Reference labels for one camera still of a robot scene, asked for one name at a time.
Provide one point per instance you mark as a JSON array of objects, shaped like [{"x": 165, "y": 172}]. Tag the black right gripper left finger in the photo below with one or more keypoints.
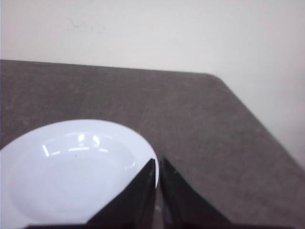
[{"x": 132, "y": 209}]

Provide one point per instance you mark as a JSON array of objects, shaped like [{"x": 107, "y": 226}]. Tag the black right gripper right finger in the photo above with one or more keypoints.
[{"x": 182, "y": 206}]

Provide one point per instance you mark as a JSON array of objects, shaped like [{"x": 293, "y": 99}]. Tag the white plate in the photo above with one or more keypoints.
[{"x": 67, "y": 171}]

